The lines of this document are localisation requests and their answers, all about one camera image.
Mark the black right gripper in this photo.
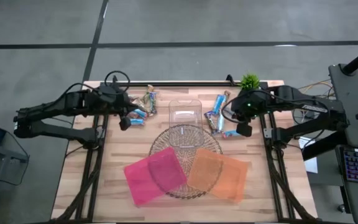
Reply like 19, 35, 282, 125
228, 91, 262, 123

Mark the clear round glass plate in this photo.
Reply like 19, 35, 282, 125
148, 124, 224, 200

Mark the orange yellow cable bundle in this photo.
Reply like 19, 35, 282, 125
292, 77, 337, 125

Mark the grey desk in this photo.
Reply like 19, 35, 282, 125
328, 63, 358, 224

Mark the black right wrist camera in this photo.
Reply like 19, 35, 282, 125
236, 122, 254, 138

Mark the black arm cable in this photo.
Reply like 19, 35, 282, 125
221, 98, 241, 124
62, 70, 131, 97

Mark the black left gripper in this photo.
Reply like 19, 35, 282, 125
104, 86, 140, 116

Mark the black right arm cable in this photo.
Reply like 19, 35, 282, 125
221, 98, 241, 124

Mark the multicoloured wrapper granola bar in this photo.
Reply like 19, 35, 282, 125
127, 94, 149, 110
203, 111, 219, 134

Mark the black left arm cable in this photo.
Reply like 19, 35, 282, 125
62, 70, 131, 97

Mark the black aluminium table frame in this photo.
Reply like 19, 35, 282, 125
50, 74, 318, 223

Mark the white paper sheet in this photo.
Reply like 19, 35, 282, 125
298, 136, 319, 174

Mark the clear plastic bin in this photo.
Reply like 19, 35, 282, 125
168, 98, 205, 149

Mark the orange translucent plastic bin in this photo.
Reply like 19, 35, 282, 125
186, 147, 249, 203

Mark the black beam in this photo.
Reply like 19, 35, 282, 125
301, 132, 349, 162

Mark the pink translucent plastic bin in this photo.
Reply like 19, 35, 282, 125
123, 146, 188, 207

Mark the small green artificial plant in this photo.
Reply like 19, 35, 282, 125
239, 72, 261, 91

